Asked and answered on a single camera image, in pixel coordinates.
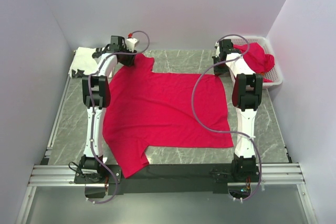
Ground red t-shirt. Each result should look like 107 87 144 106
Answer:
103 54 234 178

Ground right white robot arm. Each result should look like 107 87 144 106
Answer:
213 38 263 182

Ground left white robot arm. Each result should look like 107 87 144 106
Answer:
76 33 139 183

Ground red shirts in basket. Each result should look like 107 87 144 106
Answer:
244 42 275 83

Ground folded white printed t-shirt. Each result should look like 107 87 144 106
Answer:
68 46 118 79

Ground white plastic laundry basket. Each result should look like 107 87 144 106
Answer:
246 36 283 89

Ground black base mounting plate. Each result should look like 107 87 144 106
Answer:
74 164 260 198

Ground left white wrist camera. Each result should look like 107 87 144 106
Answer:
125 33 139 52

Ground aluminium frame rail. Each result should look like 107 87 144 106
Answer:
28 163 306 187

